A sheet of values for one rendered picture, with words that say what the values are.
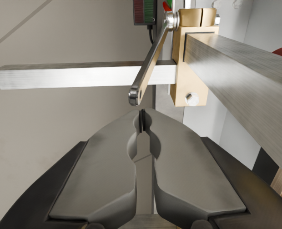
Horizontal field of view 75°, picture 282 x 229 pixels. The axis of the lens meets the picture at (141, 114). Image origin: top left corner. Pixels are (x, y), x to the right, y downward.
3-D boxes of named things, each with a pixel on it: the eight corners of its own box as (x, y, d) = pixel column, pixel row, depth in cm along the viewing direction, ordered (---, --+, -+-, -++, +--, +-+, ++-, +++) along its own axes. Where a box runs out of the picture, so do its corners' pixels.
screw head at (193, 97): (183, 104, 29) (185, 108, 28) (185, 92, 28) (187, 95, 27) (197, 104, 29) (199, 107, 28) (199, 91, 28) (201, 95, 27)
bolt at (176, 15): (154, 10, 36) (163, 34, 25) (154, -5, 35) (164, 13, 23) (164, 10, 36) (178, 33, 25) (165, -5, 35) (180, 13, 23)
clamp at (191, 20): (169, 94, 33) (174, 107, 29) (174, 8, 27) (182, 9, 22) (200, 93, 33) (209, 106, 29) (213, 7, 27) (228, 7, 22)
